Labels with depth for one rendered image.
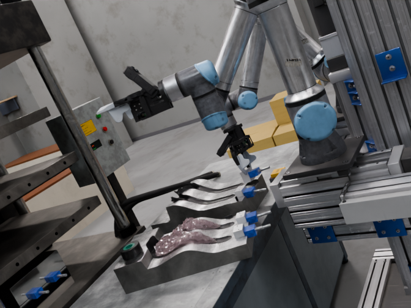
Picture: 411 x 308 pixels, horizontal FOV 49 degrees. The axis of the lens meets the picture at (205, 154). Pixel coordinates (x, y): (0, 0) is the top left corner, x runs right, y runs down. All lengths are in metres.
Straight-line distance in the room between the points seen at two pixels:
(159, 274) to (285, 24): 0.96
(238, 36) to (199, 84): 0.21
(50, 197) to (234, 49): 4.51
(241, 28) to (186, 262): 0.81
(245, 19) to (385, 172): 0.61
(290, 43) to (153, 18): 8.31
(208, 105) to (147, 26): 8.39
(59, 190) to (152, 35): 4.81
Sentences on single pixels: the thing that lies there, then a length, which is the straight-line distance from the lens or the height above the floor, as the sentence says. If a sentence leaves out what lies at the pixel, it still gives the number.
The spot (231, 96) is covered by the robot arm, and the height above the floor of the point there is 1.27.
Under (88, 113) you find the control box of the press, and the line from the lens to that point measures 2.50.
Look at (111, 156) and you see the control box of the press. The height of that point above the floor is 1.15.
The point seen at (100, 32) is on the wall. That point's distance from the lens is 10.45.
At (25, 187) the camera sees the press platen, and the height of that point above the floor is 1.26.
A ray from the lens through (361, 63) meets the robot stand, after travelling 1.51.
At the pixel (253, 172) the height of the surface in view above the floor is 0.94.
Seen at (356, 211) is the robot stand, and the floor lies 0.92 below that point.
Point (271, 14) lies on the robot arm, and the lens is 1.25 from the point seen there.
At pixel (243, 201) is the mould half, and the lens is 1.82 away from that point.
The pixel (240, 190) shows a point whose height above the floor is 0.92.
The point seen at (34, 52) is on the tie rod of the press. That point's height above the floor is 1.78.
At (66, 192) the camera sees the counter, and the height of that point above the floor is 0.51.
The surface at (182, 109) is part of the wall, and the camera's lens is 9.70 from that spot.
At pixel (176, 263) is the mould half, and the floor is 0.86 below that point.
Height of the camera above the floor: 1.53
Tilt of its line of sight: 13 degrees down
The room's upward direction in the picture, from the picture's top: 24 degrees counter-clockwise
